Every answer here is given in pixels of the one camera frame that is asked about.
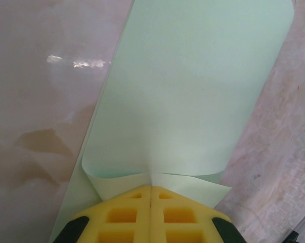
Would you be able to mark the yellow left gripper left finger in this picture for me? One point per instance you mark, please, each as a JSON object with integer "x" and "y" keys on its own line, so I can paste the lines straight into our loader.
{"x": 116, "y": 217}

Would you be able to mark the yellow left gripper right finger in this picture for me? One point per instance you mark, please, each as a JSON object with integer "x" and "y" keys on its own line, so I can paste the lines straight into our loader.
{"x": 185, "y": 217}

